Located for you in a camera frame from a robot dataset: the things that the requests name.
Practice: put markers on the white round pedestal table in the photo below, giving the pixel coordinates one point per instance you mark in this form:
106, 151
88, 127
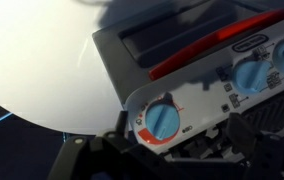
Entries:
50, 71

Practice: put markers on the red oven door handle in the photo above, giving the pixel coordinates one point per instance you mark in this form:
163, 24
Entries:
181, 57

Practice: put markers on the grey toy oven stove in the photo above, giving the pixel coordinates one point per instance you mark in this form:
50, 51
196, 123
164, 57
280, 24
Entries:
202, 90

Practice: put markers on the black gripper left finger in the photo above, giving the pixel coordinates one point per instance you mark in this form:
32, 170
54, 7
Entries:
121, 127

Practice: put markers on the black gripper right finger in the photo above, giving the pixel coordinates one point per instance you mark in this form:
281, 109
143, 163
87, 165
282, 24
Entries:
241, 133

